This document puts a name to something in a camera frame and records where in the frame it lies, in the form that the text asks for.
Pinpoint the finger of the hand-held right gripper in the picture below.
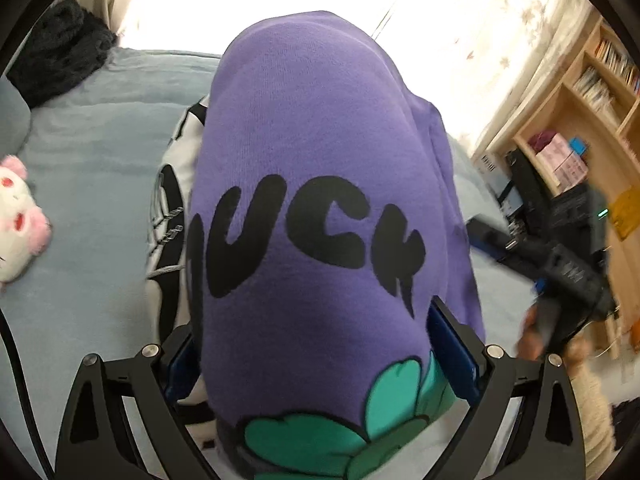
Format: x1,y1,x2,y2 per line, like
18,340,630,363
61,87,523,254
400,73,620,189
466,214,551,272

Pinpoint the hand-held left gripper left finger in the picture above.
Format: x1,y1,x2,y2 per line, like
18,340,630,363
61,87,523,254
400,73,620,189
54,330,211,480

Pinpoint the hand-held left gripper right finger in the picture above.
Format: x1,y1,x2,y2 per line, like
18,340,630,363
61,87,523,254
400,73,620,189
427,295,587,480

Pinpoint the purple zip hoodie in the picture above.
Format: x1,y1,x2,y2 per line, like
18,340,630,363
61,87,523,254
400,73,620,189
187,9,488,480

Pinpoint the person's right hand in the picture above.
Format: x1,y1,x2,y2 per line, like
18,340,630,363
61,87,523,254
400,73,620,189
517,305,592,364

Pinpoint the white and blue box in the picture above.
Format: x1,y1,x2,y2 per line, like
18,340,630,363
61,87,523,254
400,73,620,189
475,150,524,219

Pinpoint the yellow paper note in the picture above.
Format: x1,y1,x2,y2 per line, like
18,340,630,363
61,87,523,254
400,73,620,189
611,186,640,242

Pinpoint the pink drawer organizer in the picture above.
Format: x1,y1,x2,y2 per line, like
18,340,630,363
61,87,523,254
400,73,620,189
537,132,589,187

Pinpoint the maroon fuzzy item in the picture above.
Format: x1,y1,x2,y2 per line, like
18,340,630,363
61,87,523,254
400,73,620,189
527,130,559,154

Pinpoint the wooden desk shelf unit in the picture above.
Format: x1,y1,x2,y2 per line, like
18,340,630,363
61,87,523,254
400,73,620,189
470,12,640,361

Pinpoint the black and white patterned garment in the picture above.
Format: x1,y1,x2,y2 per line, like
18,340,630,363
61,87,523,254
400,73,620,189
144,94,222,452

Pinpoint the row of books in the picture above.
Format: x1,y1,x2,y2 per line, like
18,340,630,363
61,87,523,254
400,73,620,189
594,36,640,94
571,66,614,112

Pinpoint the white and pink plush toy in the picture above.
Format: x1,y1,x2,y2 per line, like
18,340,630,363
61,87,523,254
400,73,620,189
0,154,54,292

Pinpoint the grey-blue fleece blanket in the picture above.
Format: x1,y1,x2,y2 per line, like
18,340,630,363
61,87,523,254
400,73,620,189
0,47,546,480

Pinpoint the grey pillow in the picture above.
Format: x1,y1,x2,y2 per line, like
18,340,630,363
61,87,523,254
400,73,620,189
0,76,34,154

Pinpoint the black fuzzy cloth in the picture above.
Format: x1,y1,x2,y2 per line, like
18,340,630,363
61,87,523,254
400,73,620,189
7,0,119,109

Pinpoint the black cable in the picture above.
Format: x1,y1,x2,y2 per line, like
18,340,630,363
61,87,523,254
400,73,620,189
0,305,54,480

